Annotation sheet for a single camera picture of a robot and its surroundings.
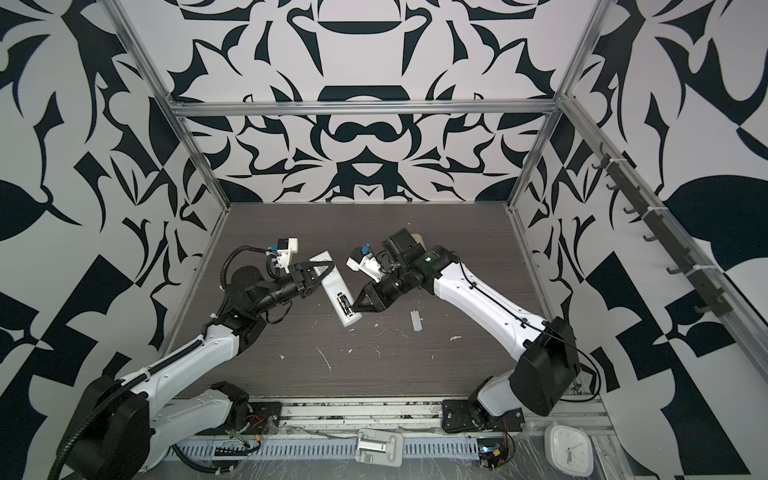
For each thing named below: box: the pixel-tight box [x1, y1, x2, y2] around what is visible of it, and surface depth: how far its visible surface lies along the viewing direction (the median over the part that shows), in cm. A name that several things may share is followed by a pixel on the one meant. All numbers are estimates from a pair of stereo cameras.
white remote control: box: [309, 250, 363, 327], surface depth 72 cm
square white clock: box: [544, 424, 594, 477], surface depth 69 cm
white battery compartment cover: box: [410, 310, 423, 332], surface depth 92 cm
